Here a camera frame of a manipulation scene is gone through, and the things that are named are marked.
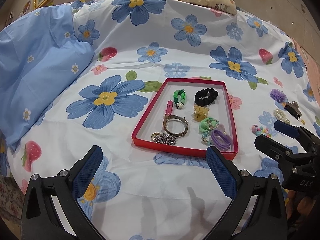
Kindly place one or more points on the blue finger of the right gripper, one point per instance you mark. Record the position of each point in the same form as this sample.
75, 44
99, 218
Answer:
306, 139
276, 151

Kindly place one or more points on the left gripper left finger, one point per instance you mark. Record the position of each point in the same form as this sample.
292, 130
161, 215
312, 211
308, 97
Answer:
84, 170

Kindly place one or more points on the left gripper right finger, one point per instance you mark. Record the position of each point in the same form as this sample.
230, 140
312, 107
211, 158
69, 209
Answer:
224, 171

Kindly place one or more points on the green hair clip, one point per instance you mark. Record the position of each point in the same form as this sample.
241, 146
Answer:
208, 124

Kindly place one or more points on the rose gold wristwatch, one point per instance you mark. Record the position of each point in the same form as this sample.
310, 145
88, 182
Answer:
175, 125

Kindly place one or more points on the yellow translucent hair claw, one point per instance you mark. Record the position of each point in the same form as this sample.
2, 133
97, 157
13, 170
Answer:
200, 113

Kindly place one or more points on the pink hair clip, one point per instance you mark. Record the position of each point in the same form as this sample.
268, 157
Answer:
169, 109

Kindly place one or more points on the red shallow jewelry tray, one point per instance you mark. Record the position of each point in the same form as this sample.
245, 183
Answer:
190, 144

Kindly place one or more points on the person's right hand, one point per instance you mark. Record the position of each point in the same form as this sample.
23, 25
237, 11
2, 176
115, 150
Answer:
304, 207

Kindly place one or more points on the black hair claw clip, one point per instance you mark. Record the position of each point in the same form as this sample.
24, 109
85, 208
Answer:
293, 109

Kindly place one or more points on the purple mesh scrunchie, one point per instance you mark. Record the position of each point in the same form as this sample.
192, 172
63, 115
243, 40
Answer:
278, 96

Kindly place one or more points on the floral white bedsheet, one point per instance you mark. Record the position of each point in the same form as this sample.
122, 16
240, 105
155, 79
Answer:
138, 193

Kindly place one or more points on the pink bed cloth edge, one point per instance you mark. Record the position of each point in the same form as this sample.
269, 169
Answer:
312, 69

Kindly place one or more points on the black velvet scrunchie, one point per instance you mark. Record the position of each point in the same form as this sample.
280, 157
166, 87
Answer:
205, 97

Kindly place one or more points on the light blue pillow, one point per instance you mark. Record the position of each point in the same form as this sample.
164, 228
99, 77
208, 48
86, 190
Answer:
40, 57

